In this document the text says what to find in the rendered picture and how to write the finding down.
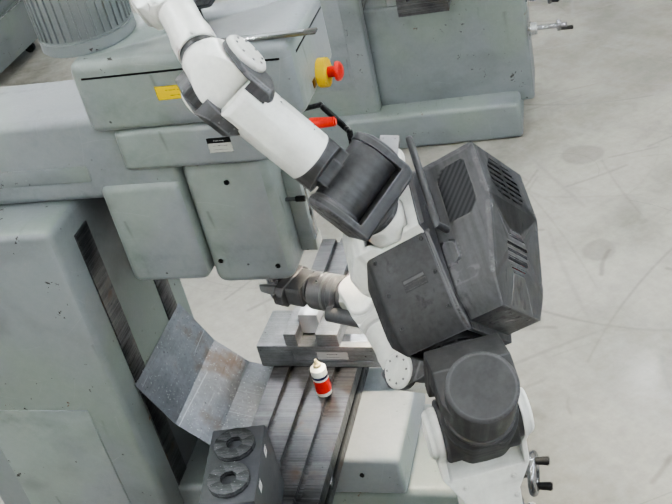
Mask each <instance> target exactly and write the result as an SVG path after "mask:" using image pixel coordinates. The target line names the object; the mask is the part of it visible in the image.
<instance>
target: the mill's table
mask: <svg viewBox="0 0 672 504"><path fill-rule="evenodd" d="M311 270H315V271H322V272H328V273H333V274H339V275H344V276H346V277H347V276H349V270H348V265H347V260H346V255H345V250H344V245H343V238H341V240H340V242H337V240H336V239H323V240H322V242H321V245H320V247H319V250H318V252H317V255H316V258H315V260H314V263H313V265H312V268H311ZM310 367H311V366H274V368H273V370H272V373H271V375H270V378H269V381H268V383H267V386H266V388H265V391H264V394H263V396H262V399H261V402H260V404H259V407H258V409H257V412H256V415H255V417H254V420H253V423H252V425H251V426H258V425H265V426H266V429H267V432H268V435H269V438H270V441H271V444H272V447H273V450H274V453H275V456H276V459H277V462H278V465H279V468H280V471H281V474H282V477H283V480H284V492H283V501H282V504H332V503H333V499H334V495H335V492H336V488H337V484H338V481H339V477H340V473H341V470H342V466H343V462H344V459H345V455H346V451H347V448H348V444H349V440H350V437H351V433H352V429H353V426H354V422H355V418H356V415H357V411H358V407H359V404H360V400H361V396H362V393H363V389H364V385H365V382H366V378H367V374H368V371H369V367H326V369H327V372H328V376H329V379H330V383H331V387H332V393H331V394H330V395H329V396H327V397H319V396H318V395H317V393H316V390H315V386H314V383H313V379H312V376H311V372H310Z"/></svg>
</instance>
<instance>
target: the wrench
mask: <svg viewBox="0 0 672 504"><path fill-rule="evenodd" d="M317 30H318V29H317V27H314V28H306V29H297V30H288V31H280V32H271V33H262V34H254V35H245V36H241V37H242V38H244V39H245V40H247V41H248V42H252V41H261V40H270V39H279V38H288V37H296V36H305V35H314V34H316V32H317Z"/></svg>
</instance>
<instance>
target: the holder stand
mask: <svg viewBox="0 0 672 504"><path fill-rule="evenodd" d="M283 492H284V480H283V477H282V474H281V471H280V468H279V465H278V462H277V459H276V456H275V453H274V450H273V447H272V444H271V441H270V438H269V435H268V432H267V429H266V426H265V425H258V426H250V427H242V428H233V429H225V430H217V431H213V434H212V439H211V444H210V449H209V454H208V460H207V465H206V470H205V475H204V480H203V485H202V490H201V495H200V500H199V504H282V501H283Z"/></svg>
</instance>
